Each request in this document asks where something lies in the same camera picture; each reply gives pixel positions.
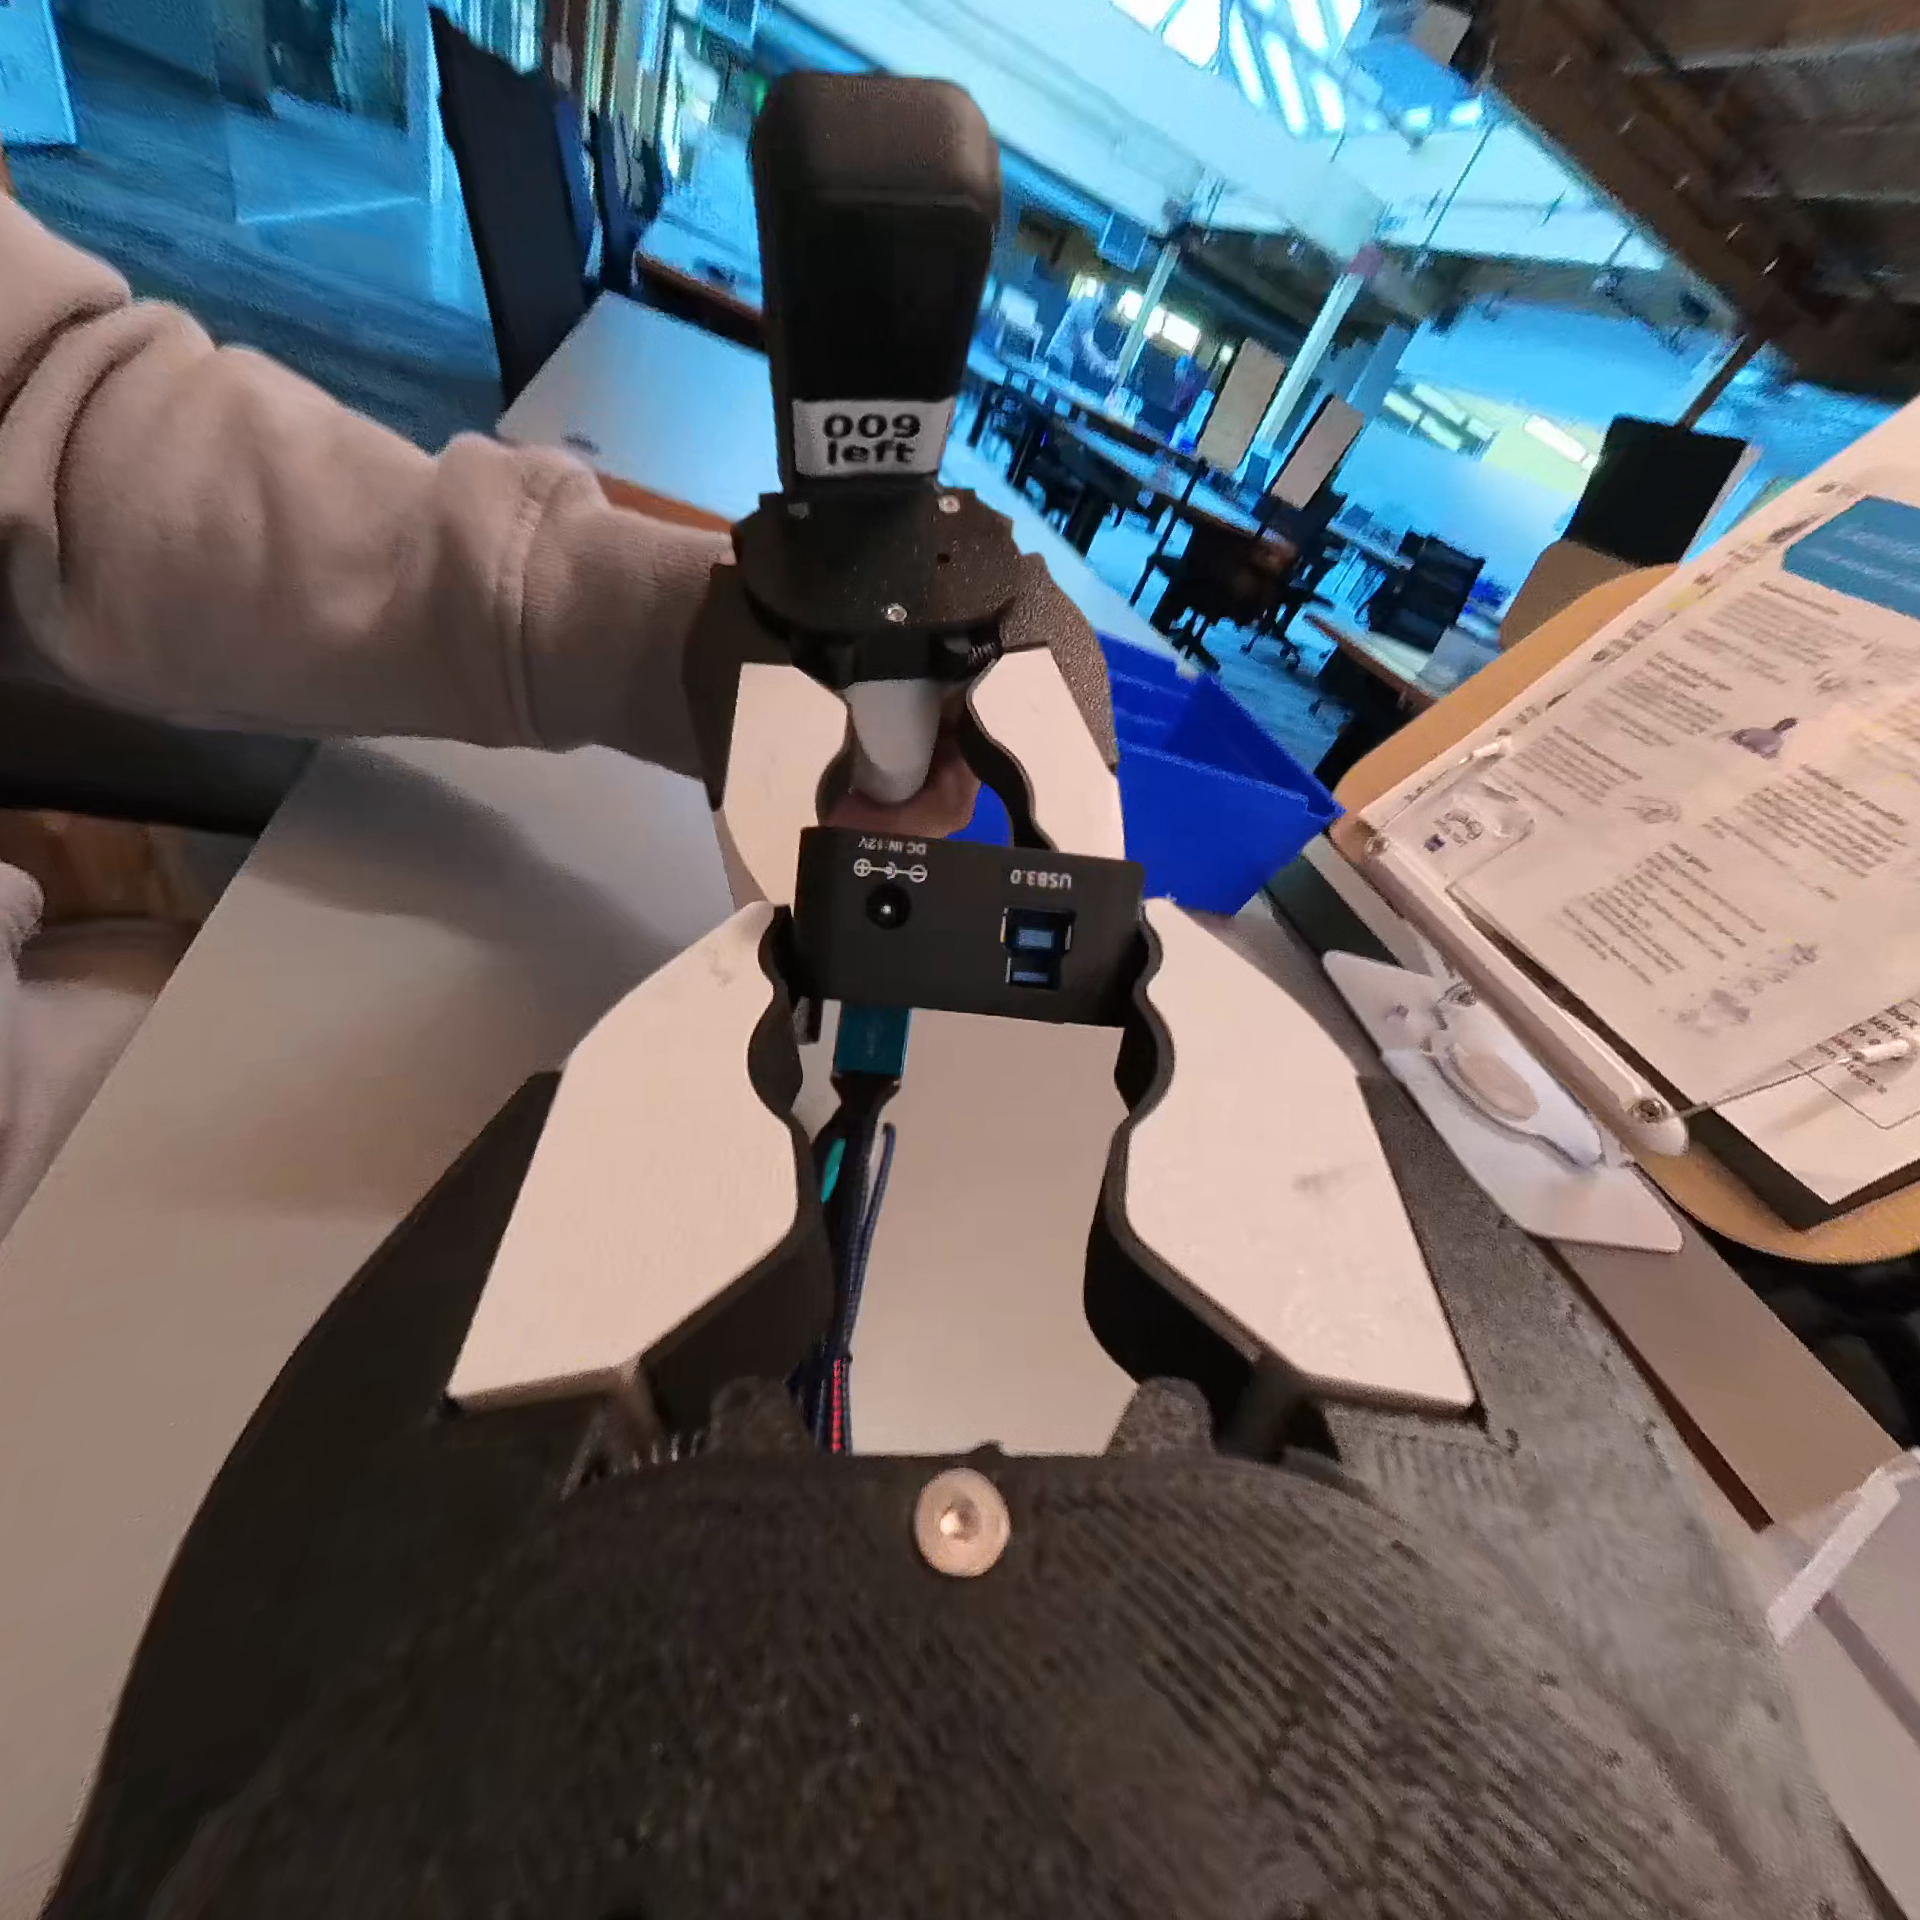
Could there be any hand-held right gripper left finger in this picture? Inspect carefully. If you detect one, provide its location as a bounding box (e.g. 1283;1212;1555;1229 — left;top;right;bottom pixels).
446;901;834;1420

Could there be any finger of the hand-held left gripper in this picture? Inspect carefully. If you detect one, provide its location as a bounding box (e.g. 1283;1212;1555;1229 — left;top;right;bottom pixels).
959;650;1129;869
717;660;865;911

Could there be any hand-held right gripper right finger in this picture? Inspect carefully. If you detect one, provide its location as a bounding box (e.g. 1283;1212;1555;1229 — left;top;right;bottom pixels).
1084;896;1479;1420

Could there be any black USB hub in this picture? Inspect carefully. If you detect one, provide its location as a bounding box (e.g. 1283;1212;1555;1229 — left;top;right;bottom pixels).
790;824;1149;1028

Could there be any blue braided cable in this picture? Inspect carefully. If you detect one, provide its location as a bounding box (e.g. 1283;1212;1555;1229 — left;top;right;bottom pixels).
810;1005;917;1448

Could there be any person's left forearm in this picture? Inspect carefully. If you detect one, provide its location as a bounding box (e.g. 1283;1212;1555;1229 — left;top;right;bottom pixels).
0;194;735;782

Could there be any white desk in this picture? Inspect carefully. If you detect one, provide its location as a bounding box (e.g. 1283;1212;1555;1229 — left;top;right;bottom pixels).
0;736;1920;1920

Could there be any person's left hand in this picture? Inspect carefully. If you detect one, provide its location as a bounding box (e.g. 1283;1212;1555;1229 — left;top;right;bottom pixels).
861;743;985;833

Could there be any blue plastic bin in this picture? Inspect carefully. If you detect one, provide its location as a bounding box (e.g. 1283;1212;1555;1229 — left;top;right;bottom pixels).
1095;631;1345;916

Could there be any black chair with wheels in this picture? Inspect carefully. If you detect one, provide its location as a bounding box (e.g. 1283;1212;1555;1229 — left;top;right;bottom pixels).
1148;502;1314;670

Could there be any wooden document stand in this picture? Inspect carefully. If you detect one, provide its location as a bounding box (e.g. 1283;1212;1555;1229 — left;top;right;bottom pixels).
1329;561;1920;1262

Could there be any dark partition panel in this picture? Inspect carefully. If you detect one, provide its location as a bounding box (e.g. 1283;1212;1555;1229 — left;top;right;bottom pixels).
427;7;602;400

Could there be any brown easel board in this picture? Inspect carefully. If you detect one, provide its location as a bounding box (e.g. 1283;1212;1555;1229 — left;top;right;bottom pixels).
1199;335;1291;472
1266;392;1366;505

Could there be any dark document board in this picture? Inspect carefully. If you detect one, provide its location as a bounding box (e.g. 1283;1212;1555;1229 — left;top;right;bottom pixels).
1641;1110;1920;1234

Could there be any wooden book stand with manual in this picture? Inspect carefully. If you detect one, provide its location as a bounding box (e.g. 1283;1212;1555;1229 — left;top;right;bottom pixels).
1372;397;1920;1202

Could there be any small black monitor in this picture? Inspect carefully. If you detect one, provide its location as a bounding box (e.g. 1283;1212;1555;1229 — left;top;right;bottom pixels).
1559;416;1759;568

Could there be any white plastic base plate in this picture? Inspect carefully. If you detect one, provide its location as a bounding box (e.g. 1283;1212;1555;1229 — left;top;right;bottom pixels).
1318;949;1684;1255

